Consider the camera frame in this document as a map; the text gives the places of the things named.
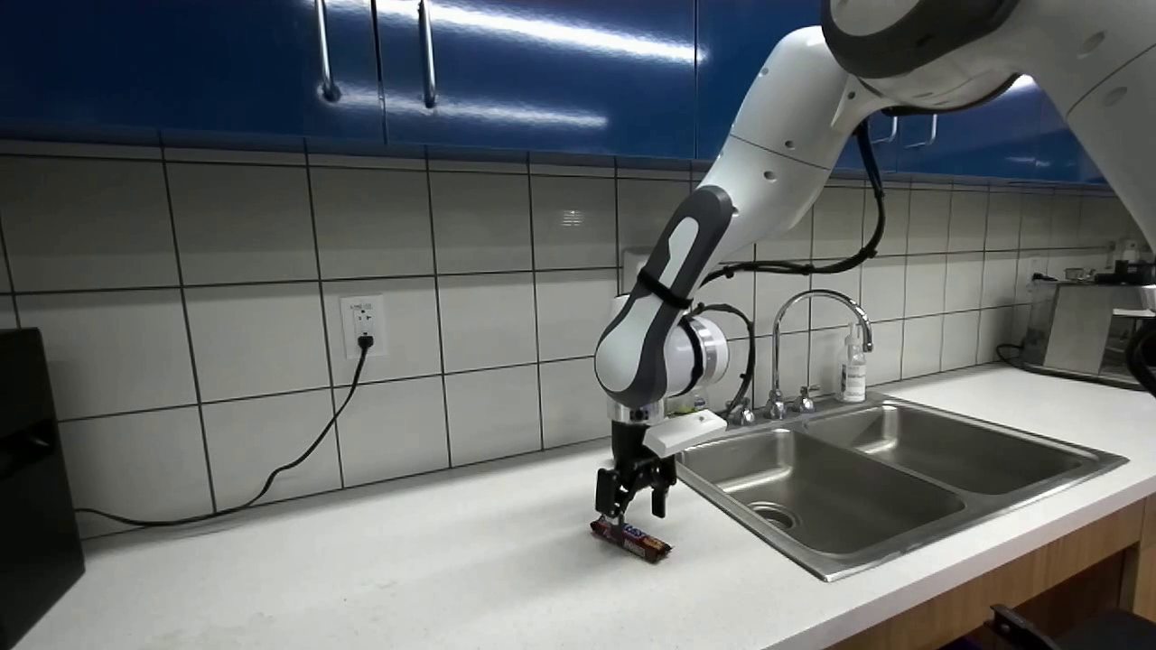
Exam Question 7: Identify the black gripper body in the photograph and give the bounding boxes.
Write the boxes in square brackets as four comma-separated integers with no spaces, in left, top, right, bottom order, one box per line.
[597,413,677,502]

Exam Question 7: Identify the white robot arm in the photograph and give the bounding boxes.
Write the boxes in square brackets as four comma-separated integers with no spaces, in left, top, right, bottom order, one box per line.
[597,0,1156,519]

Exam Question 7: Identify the stainless steel double sink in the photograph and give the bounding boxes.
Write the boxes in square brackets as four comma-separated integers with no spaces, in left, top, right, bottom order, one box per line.
[681,400,1125,581]

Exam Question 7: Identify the chrome gooseneck faucet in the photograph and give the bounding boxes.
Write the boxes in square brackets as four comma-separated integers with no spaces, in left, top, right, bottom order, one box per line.
[721,289,874,424]

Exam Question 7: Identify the clear pump sanitizer bottle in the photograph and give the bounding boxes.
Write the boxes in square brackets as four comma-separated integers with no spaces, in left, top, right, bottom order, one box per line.
[843,334,871,400]

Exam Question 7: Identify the blue upper cabinets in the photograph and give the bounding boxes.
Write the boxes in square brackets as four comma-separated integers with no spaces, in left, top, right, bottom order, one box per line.
[0,0,1114,186]

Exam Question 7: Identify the steel appliance at right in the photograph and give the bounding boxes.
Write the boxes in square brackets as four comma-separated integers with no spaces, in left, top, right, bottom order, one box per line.
[1022,276,1156,389]

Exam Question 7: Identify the black coffee maker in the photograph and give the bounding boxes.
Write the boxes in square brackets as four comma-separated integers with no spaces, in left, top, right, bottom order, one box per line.
[0,329,82,650]

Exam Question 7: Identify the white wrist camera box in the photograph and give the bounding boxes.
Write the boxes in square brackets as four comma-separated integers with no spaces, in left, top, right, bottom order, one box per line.
[642,408,727,458]

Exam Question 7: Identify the black power cord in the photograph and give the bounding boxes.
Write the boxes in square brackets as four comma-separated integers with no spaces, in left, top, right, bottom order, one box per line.
[69,334,381,530]

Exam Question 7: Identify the white wall outlet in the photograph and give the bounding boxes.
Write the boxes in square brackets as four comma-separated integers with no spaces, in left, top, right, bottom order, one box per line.
[344,296,388,358]

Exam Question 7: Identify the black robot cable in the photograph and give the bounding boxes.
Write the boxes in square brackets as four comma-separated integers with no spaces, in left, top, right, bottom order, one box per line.
[672,119,889,418]

